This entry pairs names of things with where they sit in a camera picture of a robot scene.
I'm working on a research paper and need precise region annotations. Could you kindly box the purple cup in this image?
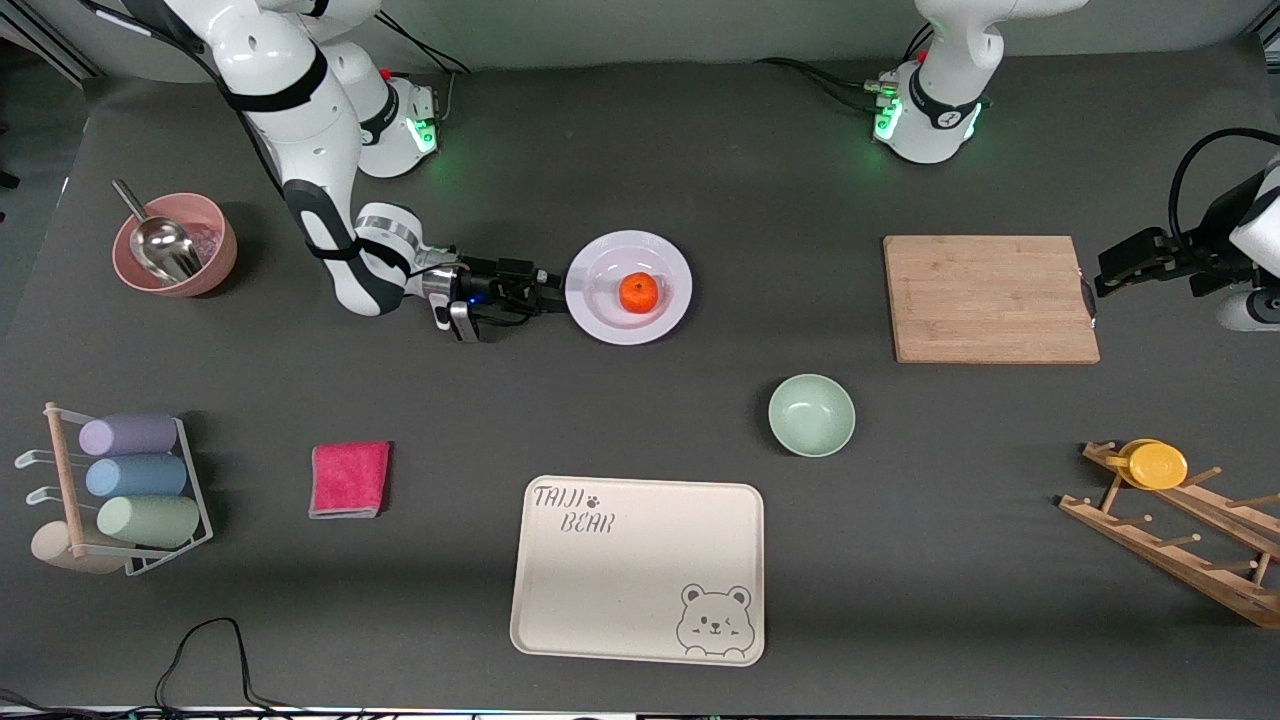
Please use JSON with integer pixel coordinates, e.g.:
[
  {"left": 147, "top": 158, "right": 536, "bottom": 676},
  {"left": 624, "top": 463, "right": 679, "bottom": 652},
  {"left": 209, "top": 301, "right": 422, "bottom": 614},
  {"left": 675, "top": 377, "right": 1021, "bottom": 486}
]
[{"left": 78, "top": 413, "right": 179, "bottom": 458}]

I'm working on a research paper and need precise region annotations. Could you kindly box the cream tray with bear print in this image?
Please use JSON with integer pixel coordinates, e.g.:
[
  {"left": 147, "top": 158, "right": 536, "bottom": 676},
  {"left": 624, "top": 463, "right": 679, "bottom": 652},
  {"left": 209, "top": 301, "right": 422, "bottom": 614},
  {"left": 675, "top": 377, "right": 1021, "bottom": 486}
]
[{"left": 510, "top": 475, "right": 766, "bottom": 667}]

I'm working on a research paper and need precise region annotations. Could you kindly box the pink folded cloth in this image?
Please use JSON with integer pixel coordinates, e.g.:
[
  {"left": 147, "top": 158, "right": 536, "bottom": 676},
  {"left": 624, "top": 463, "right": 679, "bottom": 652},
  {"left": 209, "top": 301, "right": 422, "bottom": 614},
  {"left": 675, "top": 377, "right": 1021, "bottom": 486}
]
[{"left": 309, "top": 441, "right": 392, "bottom": 519}]

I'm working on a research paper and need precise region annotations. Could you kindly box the wooden peg dish rack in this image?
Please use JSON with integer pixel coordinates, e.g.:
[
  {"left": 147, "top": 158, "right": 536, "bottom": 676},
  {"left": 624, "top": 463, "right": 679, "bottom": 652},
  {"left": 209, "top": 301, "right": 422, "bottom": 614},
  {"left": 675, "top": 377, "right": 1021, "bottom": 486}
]
[{"left": 1058, "top": 440, "right": 1280, "bottom": 631}]

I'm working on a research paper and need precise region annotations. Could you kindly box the orange fruit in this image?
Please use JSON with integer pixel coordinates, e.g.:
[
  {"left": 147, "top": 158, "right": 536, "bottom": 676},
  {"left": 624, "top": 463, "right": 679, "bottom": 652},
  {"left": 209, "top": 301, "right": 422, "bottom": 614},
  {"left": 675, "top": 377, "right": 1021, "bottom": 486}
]
[{"left": 619, "top": 272, "right": 662, "bottom": 315}]

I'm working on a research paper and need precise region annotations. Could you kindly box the black floor cable loop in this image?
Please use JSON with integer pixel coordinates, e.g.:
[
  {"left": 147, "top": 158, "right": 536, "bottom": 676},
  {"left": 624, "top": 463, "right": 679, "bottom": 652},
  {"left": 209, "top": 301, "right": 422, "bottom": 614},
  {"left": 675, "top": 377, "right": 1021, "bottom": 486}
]
[{"left": 150, "top": 617, "right": 311, "bottom": 716}]

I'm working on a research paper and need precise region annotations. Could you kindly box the blue cup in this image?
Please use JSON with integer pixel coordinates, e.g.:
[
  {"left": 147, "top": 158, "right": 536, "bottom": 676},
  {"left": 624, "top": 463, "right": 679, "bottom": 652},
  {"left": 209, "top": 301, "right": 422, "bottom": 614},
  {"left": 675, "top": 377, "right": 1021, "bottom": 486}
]
[{"left": 85, "top": 456, "right": 189, "bottom": 499}]

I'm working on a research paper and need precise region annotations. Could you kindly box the pink bowl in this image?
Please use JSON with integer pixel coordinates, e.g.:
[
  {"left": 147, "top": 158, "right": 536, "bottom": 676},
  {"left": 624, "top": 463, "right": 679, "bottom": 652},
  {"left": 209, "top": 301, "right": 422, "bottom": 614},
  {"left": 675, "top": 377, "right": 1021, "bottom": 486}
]
[{"left": 112, "top": 192, "right": 240, "bottom": 299}]

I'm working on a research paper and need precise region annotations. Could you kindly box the wooden cutting board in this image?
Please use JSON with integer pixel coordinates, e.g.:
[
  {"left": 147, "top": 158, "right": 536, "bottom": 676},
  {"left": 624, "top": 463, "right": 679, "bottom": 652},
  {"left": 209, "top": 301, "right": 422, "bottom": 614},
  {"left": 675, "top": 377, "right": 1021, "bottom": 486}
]
[{"left": 883, "top": 235, "right": 1101, "bottom": 365}]

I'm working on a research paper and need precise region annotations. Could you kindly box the white wire cup rack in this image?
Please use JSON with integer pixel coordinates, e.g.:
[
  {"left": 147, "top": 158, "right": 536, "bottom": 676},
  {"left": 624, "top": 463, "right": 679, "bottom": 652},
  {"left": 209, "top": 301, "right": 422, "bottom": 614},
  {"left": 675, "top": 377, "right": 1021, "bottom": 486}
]
[{"left": 14, "top": 401, "right": 214, "bottom": 578}]

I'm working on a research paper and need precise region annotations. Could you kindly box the light green bowl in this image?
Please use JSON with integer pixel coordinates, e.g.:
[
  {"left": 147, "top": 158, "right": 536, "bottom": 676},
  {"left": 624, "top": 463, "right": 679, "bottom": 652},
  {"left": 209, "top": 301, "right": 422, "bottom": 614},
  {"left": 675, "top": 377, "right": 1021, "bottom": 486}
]
[{"left": 768, "top": 374, "right": 857, "bottom": 458}]

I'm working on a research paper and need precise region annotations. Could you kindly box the black arm base cable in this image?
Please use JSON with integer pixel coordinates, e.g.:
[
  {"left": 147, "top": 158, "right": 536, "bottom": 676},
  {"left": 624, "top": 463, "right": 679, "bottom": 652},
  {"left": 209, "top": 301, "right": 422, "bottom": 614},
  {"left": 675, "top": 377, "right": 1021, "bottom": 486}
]
[
  {"left": 755, "top": 20, "right": 936, "bottom": 116},
  {"left": 378, "top": 14, "right": 473, "bottom": 123}
]

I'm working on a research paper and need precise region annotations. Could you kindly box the beige cup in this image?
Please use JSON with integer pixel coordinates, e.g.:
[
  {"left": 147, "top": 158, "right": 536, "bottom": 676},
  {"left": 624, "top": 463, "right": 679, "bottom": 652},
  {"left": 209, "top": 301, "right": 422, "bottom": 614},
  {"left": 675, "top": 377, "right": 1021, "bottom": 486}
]
[{"left": 30, "top": 522, "right": 126, "bottom": 576}]

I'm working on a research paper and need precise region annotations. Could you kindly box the metal scoop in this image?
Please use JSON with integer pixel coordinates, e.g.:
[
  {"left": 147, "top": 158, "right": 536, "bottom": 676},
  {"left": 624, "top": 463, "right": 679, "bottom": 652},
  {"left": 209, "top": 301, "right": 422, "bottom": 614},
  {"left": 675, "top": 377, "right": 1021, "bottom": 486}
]
[{"left": 112, "top": 179, "right": 203, "bottom": 284}]

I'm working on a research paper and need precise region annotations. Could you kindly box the black right arm base cable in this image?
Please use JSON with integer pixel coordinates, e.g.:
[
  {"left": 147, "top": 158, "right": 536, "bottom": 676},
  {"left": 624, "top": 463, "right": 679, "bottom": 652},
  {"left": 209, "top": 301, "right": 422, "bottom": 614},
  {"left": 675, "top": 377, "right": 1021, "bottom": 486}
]
[{"left": 378, "top": 14, "right": 473, "bottom": 123}]

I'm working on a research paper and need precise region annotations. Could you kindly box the green cup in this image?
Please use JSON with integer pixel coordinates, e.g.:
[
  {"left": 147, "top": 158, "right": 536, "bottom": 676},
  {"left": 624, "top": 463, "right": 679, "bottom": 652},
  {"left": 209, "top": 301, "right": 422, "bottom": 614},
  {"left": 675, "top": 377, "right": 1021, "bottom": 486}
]
[{"left": 97, "top": 495, "right": 201, "bottom": 549}]

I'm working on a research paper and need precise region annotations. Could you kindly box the pale lavender round plate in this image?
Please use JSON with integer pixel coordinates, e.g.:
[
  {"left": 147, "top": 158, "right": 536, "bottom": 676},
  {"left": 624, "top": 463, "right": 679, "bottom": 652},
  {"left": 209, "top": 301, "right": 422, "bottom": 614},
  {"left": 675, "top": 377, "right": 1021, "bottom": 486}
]
[{"left": 565, "top": 231, "right": 693, "bottom": 346}]

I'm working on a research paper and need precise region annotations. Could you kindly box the yellow cup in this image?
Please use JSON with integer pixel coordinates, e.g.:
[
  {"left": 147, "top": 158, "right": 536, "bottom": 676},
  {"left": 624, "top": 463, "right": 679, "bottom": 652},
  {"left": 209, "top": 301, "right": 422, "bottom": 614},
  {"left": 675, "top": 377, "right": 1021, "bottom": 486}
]
[{"left": 1128, "top": 443, "right": 1190, "bottom": 491}]

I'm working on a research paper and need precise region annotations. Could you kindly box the black left arm base cable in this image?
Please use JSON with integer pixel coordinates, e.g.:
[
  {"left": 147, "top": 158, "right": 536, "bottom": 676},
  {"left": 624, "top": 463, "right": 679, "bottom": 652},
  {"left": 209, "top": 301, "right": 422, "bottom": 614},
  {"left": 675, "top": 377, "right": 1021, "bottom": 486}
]
[{"left": 755, "top": 20, "right": 936, "bottom": 116}]

